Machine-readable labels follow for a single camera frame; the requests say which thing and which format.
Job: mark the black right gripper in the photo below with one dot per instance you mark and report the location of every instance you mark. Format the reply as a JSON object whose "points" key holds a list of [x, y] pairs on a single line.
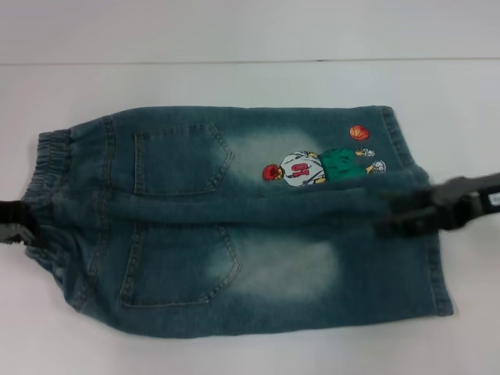
{"points": [[468, 199]]}

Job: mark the blue denim shorts with embroidery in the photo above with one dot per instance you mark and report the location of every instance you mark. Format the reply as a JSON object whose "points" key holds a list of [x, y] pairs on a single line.
{"points": [[273, 242]]}

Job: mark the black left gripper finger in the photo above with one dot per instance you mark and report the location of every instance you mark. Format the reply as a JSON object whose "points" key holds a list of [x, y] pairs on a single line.
{"points": [[23, 232], [17, 213]]}

